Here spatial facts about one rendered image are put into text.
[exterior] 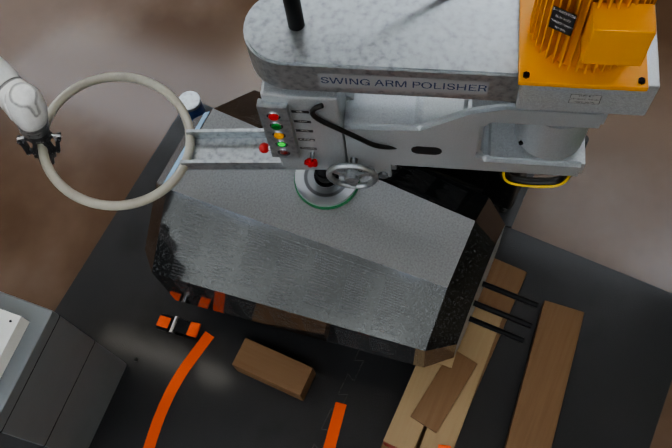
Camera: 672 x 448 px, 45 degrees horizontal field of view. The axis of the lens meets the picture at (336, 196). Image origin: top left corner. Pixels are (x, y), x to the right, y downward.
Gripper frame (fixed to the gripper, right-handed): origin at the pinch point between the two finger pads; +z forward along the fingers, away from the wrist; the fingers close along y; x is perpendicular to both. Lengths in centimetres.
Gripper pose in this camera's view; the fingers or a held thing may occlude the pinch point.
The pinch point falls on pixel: (45, 156)
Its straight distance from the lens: 281.7
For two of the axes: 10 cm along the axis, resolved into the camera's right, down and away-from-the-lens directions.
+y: 9.7, -0.9, 2.1
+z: -1.6, 3.8, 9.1
